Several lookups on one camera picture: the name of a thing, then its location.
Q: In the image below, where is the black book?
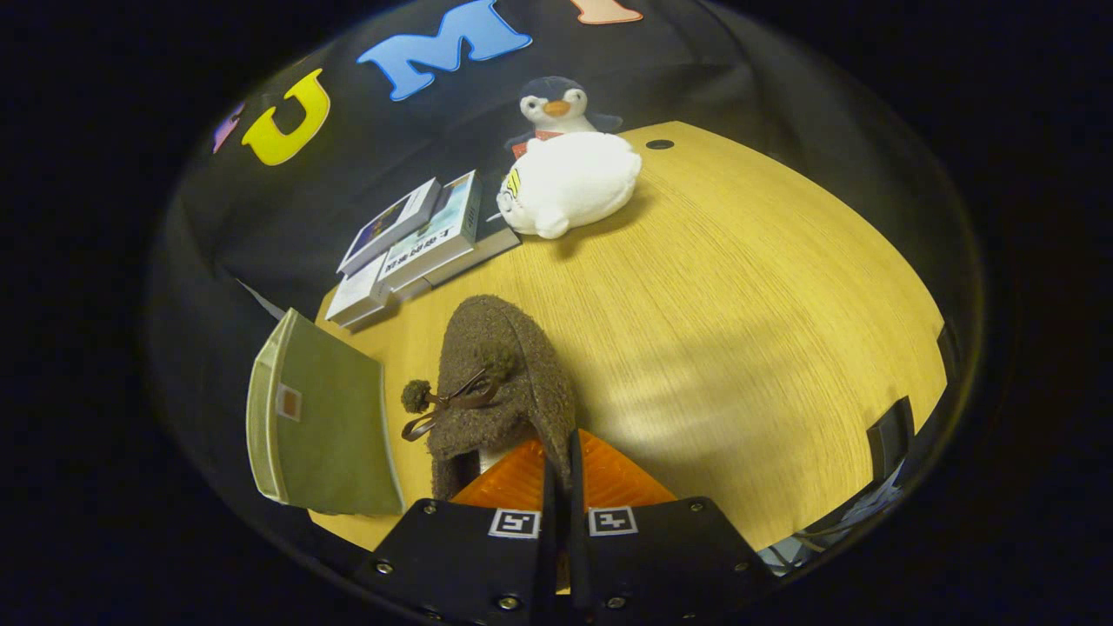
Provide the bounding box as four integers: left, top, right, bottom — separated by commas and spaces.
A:
417, 222, 523, 292

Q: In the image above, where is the penguin plush toy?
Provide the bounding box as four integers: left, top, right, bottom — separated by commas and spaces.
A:
506, 77, 623, 157

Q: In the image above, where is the white book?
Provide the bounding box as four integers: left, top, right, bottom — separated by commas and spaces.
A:
324, 252, 392, 330

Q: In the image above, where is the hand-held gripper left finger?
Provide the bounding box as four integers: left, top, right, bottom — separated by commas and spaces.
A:
352, 440, 557, 626

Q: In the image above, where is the white seal plush toy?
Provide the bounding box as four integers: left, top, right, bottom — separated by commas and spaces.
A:
497, 130, 643, 240

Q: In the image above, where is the green fabric storage box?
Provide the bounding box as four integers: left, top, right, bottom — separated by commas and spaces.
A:
246, 307, 405, 516

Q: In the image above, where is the black chair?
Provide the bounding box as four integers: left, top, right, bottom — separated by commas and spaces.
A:
867, 396, 916, 483

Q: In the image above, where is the brown fuzzy shoe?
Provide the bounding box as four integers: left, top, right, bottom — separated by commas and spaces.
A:
400, 294, 579, 503

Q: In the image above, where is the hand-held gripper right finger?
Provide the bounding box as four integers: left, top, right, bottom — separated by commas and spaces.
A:
567, 430, 776, 623

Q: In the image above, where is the book with dark blue cover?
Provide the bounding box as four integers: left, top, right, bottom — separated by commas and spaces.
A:
337, 178, 443, 277

